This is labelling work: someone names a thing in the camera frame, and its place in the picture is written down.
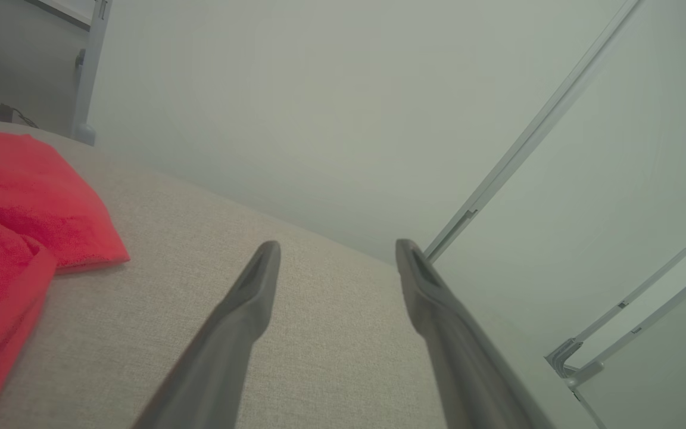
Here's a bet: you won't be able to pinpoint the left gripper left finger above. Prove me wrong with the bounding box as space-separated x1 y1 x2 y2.
132 240 282 429

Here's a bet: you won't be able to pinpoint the grey partition post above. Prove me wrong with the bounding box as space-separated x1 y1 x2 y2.
70 0 113 147
423 0 641 263
429 0 647 264

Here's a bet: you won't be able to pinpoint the red shorts white stripes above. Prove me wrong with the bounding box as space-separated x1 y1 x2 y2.
0 130 131 273

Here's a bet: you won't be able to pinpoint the grey partition bottom rail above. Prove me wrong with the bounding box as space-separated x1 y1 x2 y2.
544 213 686 429

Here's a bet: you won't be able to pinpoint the black adapter cable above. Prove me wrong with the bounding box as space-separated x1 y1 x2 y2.
13 107 40 129

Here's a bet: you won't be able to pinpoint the white partition panel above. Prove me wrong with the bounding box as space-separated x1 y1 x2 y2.
432 0 686 429
87 0 638 266

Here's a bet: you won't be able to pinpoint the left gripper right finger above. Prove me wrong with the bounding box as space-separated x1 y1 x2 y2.
395 238 556 429

